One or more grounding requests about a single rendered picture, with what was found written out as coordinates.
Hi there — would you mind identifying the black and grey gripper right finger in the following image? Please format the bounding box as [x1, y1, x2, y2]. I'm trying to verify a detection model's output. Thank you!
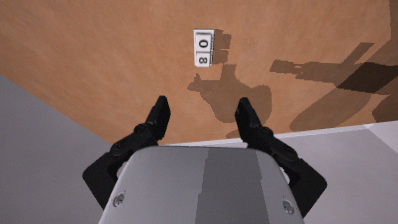
[235, 97, 327, 219]

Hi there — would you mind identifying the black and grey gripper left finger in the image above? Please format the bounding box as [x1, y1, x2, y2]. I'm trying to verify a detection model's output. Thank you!
[82, 96, 171, 210]

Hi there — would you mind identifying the white number cube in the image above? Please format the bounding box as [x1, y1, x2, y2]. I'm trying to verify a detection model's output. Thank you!
[196, 52, 210, 67]
[196, 33, 211, 52]

